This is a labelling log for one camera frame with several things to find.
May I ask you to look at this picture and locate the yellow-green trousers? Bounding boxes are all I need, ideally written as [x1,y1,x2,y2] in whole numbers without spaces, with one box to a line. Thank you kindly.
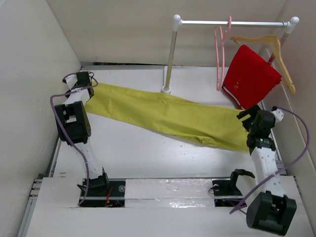
[85,83,248,152]

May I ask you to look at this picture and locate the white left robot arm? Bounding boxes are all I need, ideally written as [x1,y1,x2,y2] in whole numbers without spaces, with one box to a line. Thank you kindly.
[50,71,110,196]

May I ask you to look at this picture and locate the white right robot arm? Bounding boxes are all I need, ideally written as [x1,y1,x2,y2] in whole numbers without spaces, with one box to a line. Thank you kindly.
[237,105,297,236]

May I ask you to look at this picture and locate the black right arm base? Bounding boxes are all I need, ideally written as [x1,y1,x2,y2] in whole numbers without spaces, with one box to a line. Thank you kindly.
[208,169,255,207]

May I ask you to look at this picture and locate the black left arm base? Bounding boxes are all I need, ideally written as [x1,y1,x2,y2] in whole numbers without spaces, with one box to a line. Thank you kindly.
[79,179,126,208]

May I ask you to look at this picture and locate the pink plastic hanger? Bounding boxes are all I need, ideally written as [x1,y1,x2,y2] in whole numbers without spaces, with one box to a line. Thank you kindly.
[213,16,232,91]

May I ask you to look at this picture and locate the wooden hanger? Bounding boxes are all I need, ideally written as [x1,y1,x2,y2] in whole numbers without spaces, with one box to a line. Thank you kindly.
[230,35,296,95]

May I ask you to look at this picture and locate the red folded shorts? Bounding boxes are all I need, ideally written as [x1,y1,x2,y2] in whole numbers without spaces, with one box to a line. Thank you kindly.
[222,45,281,110]

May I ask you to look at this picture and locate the white metal clothes rack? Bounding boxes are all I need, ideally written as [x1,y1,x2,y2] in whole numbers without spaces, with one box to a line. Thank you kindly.
[161,14,300,94]

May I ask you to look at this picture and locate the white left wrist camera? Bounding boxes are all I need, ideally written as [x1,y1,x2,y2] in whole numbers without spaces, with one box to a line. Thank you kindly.
[62,75,77,90]

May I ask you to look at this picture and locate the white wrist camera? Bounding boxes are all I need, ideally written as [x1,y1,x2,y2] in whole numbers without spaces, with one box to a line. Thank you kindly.
[271,106,284,123]
[62,75,77,90]

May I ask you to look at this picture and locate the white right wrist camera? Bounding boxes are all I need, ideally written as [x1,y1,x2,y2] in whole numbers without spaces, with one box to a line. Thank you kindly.
[271,106,284,123]

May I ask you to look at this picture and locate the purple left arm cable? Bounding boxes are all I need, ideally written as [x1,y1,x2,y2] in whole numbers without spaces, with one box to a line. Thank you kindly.
[49,72,99,205]

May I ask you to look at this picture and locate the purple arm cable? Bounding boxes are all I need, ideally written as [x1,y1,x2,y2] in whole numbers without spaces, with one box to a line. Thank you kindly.
[229,106,311,214]
[49,72,99,205]

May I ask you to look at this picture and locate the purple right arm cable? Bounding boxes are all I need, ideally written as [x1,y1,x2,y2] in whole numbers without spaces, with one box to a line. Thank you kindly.
[229,106,311,214]

